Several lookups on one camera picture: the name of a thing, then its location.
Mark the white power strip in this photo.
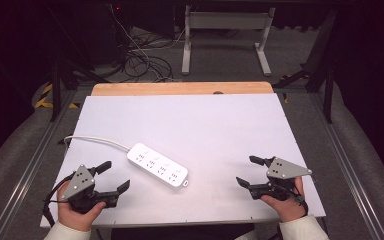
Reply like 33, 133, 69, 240
126, 142, 190, 188

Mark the black metal stand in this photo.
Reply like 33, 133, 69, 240
273, 9, 338, 125
44, 6, 112, 123

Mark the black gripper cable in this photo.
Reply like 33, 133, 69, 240
42, 173, 78, 228

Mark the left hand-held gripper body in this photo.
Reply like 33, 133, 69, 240
59, 164, 120, 215

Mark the person's left hand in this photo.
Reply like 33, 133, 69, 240
56, 181, 108, 233

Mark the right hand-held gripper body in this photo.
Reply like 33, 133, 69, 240
248, 157, 313, 202

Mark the white power strip cable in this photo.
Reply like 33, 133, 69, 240
63, 134, 132, 153

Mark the aluminium floor rail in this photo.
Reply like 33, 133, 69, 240
0, 90, 79, 240
308, 93, 384, 240

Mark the white metal desk frame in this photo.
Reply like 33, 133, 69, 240
180, 4, 277, 77

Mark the white floor cable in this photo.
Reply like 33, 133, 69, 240
107, 3, 185, 83

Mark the tangle of black floor cables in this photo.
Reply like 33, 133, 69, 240
111, 26, 189, 84

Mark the person's right hand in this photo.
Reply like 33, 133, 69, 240
260, 176, 309, 223

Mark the person's dark clothing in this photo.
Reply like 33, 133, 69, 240
110, 223, 256, 240

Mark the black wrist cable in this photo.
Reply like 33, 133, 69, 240
291, 186, 310, 216

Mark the wooden table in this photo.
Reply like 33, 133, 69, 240
90, 81, 275, 97

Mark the white table board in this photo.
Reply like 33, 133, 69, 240
39, 93, 327, 229

